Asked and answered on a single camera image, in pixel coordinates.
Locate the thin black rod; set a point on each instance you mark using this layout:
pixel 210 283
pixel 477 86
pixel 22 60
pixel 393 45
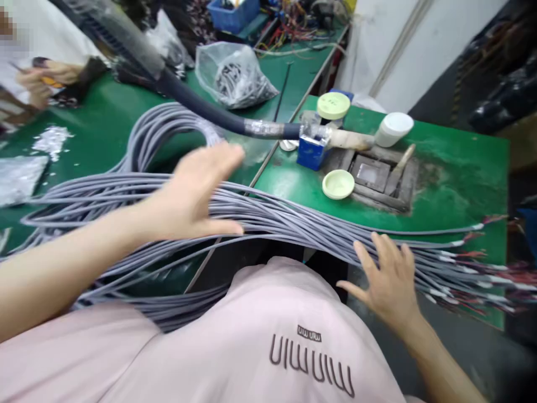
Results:
pixel 284 90

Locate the jar with yellow-green lid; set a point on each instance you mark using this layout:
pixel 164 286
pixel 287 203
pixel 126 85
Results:
pixel 333 106

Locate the person's right ring finger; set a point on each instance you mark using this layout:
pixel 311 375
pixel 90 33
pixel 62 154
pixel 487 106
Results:
pixel 407 260

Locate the person's right thumb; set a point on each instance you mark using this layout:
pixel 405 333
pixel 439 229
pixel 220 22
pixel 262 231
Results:
pixel 352 290

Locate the person's body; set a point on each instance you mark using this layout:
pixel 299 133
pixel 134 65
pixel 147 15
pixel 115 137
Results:
pixel 235 348

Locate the person's left fingers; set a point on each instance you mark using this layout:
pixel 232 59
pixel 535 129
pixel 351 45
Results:
pixel 214 161

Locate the black plastic bags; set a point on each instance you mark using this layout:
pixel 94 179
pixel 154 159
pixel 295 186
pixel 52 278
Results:
pixel 501 71

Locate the person's right index finger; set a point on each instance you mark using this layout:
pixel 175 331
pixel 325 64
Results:
pixel 366 258

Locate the pile of foil scraps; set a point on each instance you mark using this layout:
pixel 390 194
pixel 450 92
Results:
pixel 52 140

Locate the round metal disc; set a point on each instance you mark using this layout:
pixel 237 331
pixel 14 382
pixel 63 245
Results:
pixel 288 145

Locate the clear bag of black parts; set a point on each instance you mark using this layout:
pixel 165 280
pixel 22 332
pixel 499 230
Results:
pixel 237 77

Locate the blue plastic bin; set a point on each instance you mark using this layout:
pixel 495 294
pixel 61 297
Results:
pixel 233 14

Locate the person's right hand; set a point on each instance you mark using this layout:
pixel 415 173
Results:
pixel 392 294

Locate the wooden stick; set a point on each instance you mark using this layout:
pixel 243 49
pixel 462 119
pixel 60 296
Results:
pixel 402 166

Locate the person's left hand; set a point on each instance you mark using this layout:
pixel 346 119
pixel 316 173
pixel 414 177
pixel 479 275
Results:
pixel 191 201

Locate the person's right middle finger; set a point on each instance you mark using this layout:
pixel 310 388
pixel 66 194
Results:
pixel 382 251

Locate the white plastic jar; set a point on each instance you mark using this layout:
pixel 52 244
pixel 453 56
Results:
pixel 393 129

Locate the pale green round lid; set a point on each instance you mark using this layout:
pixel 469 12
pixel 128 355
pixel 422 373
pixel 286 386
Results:
pixel 338 184

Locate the blue box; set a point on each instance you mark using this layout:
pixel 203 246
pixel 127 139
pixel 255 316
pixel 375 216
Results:
pixel 311 152

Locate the clear plastic bag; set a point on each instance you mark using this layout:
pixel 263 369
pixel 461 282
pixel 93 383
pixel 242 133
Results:
pixel 170 44
pixel 19 180

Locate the person's left thumb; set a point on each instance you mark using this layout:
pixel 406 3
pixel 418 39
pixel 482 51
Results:
pixel 222 228

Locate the grey metal solder pot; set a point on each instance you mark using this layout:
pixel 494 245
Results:
pixel 377 178

